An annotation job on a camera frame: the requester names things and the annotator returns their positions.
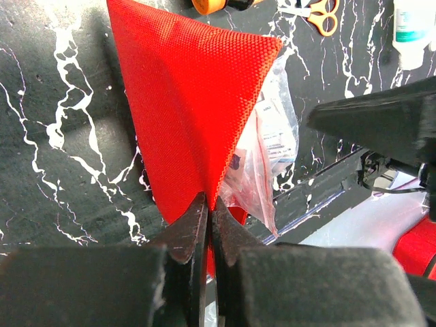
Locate orange handled scissors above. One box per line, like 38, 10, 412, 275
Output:
279, 0, 341, 37

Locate brown medicine bottle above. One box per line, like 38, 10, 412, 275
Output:
191, 0, 262, 16

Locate white green-label bottle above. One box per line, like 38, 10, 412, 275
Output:
392, 0, 435, 71

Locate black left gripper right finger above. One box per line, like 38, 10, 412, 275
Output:
211, 198, 263, 326

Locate red first aid pouch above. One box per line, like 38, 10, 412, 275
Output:
106, 0, 284, 283

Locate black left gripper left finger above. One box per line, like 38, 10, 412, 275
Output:
144, 192, 208, 326

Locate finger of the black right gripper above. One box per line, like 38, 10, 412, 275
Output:
307, 76, 435, 166

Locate clear bag of plasters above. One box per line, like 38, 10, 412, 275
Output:
219, 54, 299, 236

